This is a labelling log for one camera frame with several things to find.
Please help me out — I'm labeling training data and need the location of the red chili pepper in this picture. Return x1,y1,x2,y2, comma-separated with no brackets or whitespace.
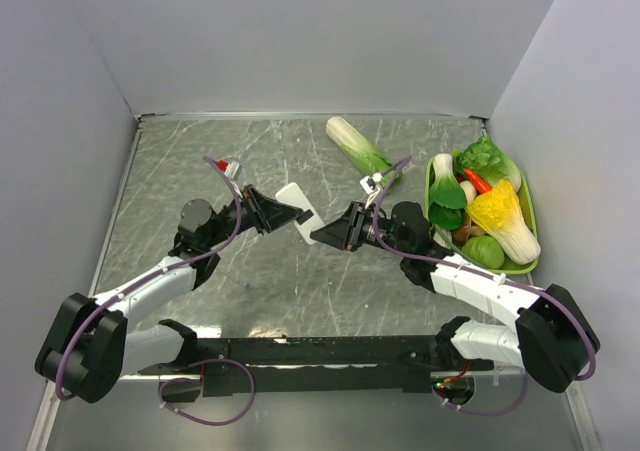
463,168,492,194

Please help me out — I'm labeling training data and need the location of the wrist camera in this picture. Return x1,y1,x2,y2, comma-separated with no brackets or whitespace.
360,171,402,197
216,159,242,181

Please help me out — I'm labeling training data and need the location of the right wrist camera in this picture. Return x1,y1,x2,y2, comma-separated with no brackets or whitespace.
360,171,402,197

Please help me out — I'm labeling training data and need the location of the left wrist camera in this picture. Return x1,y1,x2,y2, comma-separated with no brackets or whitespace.
216,159,242,181

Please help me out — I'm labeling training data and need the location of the green lettuce head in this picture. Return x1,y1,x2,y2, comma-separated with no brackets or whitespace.
454,136,522,191

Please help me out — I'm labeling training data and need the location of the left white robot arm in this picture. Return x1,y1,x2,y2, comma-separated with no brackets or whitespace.
35,183,324,403

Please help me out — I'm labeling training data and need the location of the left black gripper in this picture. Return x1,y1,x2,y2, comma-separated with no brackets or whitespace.
205,184,303,248

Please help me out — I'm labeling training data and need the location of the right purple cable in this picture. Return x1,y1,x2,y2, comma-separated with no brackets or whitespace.
372,155,599,416

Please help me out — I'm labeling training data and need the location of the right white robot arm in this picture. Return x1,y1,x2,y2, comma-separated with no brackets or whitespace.
310,201,600,393

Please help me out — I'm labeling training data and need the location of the brown mushroom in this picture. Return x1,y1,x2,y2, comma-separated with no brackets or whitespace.
452,215,486,245

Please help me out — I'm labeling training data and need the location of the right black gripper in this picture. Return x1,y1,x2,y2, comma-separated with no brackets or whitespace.
312,201,410,257

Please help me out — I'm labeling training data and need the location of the yellow napa cabbage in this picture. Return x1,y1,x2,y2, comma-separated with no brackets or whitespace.
466,180,541,265

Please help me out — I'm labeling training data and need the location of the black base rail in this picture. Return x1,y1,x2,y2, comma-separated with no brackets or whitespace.
141,335,494,397

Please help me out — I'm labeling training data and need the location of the round green cabbage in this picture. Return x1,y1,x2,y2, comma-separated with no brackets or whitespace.
462,235,505,269

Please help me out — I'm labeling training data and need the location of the bok choy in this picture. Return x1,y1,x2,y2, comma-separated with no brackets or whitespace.
429,153,467,209

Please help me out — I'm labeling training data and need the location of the white remote control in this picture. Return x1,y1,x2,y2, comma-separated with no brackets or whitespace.
275,182,324,245

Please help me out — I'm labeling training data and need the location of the white mushroom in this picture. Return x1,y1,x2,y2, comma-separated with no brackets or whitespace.
459,180,477,205

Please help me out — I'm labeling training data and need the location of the long green napa cabbage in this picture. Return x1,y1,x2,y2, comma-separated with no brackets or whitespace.
326,116,394,184

